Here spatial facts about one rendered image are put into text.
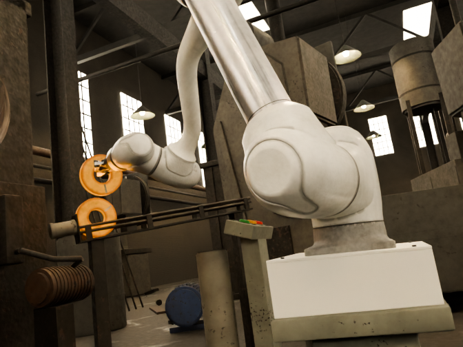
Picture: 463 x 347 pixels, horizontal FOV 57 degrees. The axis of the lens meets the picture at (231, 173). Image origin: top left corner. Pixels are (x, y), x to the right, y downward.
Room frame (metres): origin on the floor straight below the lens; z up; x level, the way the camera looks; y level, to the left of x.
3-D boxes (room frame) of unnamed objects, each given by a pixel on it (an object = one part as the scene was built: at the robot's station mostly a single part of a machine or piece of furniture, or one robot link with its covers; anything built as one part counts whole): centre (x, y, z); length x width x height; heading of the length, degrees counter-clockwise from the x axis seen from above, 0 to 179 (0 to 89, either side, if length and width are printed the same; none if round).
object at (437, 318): (0.97, -0.24, 0.33); 0.32 x 0.32 x 0.04; 70
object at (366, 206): (0.95, -0.24, 0.63); 0.18 x 0.16 x 0.22; 146
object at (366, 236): (0.98, -0.25, 0.49); 0.22 x 0.18 x 0.06; 162
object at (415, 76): (8.72, -4.24, 2.25); 0.92 x 0.92 x 4.50
